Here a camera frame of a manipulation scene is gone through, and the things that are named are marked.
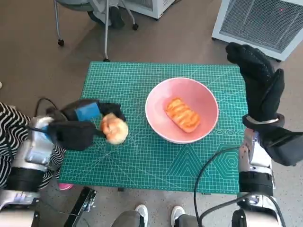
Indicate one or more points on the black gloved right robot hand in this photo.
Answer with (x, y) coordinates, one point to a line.
(260, 92)

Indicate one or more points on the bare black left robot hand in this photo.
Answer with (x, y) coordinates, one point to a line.
(87, 111)

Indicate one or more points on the round toy bread bun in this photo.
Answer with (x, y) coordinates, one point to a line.
(116, 130)

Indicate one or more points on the pink bowl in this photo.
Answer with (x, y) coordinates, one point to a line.
(154, 118)

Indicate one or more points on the long orange striped toy bread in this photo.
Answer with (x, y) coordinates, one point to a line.
(182, 116)

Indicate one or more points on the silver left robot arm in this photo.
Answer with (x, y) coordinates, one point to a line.
(38, 146)

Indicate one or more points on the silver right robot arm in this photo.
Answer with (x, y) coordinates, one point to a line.
(255, 182)

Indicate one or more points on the large white mesh cabinet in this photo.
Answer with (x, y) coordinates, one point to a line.
(260, 23)

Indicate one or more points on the green cutting mat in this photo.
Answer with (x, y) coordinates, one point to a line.
(142, 165)

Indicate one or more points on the person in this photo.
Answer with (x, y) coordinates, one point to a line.
(7, 123)
(142, 212)

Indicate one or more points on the chair with grey metal legs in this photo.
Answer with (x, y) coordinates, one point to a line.
(73, 3)

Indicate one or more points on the small white mesh cabinet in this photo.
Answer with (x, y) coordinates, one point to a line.
(151, 7)

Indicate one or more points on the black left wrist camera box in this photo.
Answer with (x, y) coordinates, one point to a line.
(71, 137)

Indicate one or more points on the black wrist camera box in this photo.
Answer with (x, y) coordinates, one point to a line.
(281, 146)
(71, 137)

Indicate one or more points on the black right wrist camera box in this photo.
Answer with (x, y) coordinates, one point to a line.
(281, 146)

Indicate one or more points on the black metal stand frame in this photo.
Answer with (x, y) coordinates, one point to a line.
(80, 208)

